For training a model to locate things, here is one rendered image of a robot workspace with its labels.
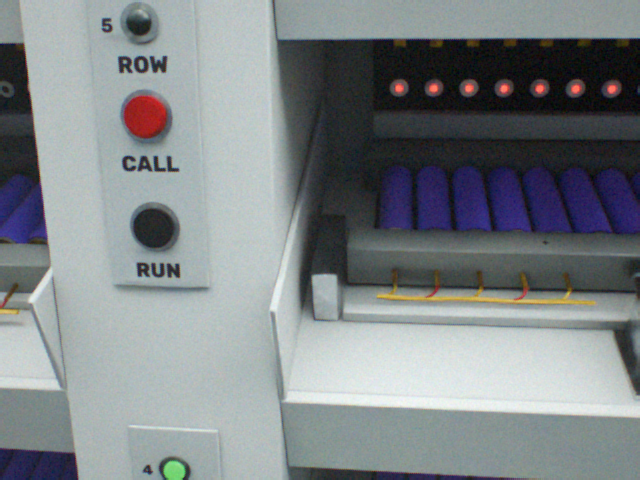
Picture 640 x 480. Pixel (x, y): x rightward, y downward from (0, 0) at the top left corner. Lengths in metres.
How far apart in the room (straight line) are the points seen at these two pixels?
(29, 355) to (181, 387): 0.08
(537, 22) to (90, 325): 0.21
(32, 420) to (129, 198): 0.12
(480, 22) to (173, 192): 0.13
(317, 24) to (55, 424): 0.21
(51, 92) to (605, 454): 0.27
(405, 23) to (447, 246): 0.12
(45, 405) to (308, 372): 0.12
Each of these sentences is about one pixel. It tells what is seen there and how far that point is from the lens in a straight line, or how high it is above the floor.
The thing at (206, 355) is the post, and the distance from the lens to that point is 0.30.
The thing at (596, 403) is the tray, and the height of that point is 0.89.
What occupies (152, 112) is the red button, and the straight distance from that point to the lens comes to 0.27.
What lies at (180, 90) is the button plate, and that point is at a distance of 0.27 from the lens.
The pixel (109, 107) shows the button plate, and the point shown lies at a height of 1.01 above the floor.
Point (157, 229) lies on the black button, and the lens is 0.28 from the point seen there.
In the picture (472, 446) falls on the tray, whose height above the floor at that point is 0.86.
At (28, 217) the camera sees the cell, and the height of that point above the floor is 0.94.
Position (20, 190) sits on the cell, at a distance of 0.45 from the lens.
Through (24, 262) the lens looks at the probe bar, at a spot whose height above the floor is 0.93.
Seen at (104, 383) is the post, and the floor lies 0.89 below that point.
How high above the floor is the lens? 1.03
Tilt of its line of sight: 16 degrees down
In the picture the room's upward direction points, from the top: straight up
